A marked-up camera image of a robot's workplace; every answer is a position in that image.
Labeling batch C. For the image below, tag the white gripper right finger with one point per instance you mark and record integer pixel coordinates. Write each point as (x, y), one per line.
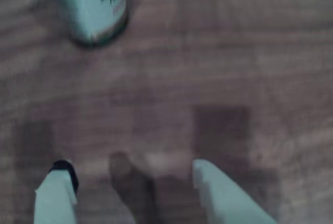
(223, 198)

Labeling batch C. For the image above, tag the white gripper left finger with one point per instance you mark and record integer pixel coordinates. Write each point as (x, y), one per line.
(54, 198)

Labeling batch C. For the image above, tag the green pill bottle white label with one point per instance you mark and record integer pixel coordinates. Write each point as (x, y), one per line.
(88, 13)

